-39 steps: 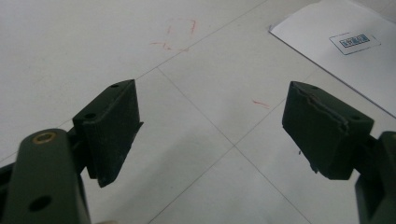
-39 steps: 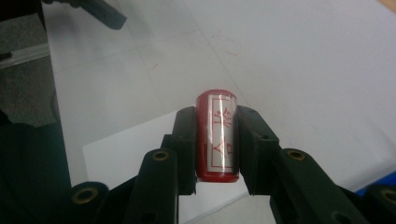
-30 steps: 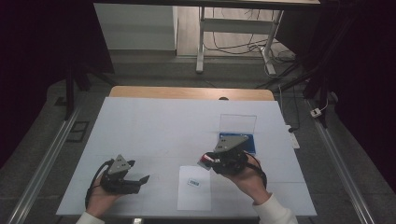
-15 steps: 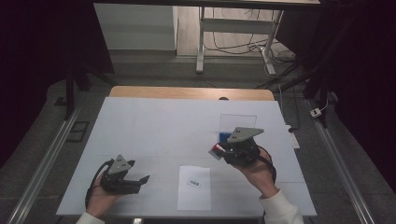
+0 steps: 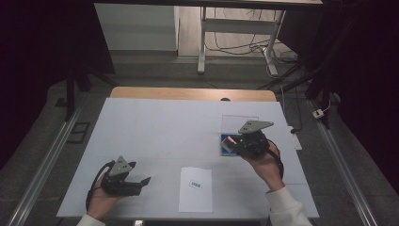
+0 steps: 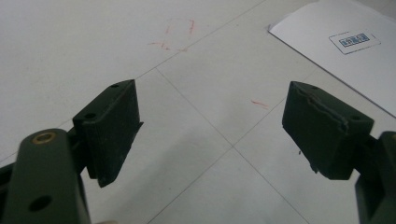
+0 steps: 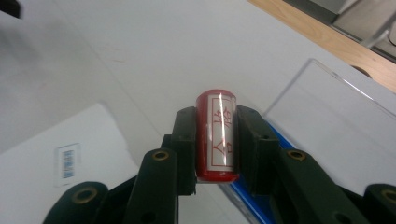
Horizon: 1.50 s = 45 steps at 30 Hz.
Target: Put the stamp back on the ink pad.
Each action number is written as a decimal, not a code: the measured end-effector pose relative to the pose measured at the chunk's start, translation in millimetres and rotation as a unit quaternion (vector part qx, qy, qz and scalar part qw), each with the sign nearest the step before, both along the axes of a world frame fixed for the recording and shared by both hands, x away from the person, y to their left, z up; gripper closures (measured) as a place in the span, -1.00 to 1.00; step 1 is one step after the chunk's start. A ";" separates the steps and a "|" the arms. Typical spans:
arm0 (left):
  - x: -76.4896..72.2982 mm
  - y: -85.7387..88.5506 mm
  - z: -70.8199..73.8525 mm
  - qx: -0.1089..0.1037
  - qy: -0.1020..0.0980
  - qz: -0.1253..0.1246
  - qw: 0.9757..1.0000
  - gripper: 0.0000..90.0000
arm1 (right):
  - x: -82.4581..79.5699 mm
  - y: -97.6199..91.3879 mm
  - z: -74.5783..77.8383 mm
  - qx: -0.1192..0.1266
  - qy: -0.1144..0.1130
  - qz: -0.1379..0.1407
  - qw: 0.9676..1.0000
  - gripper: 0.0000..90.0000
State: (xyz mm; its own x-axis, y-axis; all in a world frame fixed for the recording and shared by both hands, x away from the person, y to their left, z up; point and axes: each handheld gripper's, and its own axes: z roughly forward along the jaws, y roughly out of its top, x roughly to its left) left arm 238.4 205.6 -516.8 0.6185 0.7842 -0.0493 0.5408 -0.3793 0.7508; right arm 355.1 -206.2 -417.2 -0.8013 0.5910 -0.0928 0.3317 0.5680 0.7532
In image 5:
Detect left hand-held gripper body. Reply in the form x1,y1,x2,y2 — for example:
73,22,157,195
101,155,144,198

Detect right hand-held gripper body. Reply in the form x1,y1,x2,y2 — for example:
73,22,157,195
234,120,275,159

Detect red stamp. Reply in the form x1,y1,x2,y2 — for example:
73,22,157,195
220,135,238,154

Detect blue ink pad clear-lid box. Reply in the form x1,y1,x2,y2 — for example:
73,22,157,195
219,114,260,157

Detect small white paper sheet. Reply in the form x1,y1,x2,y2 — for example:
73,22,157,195
178,167,214,214

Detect person's left hand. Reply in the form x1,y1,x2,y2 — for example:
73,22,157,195
87,180,127,221

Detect person's right hand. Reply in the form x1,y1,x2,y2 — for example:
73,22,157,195
242,142,285,192

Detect large white table cover sheet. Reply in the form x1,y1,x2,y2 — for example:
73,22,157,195
56,97,321,219

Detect black stand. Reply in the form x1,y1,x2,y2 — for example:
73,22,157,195
63,60,118,122
257,60,335,130

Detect dark curtain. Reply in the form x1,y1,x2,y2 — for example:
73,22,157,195
277,0,399,194
0,0,116,172

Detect white cabinet panel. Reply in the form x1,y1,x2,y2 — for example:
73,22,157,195
93,3,180,52

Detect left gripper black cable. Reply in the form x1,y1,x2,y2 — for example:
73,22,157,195
85,160,116,212

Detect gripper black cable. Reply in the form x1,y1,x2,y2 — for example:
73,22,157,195
266,138,285,181
85,160,116,212

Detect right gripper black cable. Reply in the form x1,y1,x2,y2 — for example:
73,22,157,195
266,138,285,181

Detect black rectangular floor frame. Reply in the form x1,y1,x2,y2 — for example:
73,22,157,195
66,121,91,145

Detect small white adapter with cable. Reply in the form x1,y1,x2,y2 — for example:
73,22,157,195
311,99,332,120

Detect metal floor rail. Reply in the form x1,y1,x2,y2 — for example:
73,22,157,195
308,100,379,226
6,102,87,226

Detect black floor cables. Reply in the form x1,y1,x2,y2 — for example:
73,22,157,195
205,8,299,65

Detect white desk frame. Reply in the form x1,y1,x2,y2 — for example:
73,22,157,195
197,6,287,76

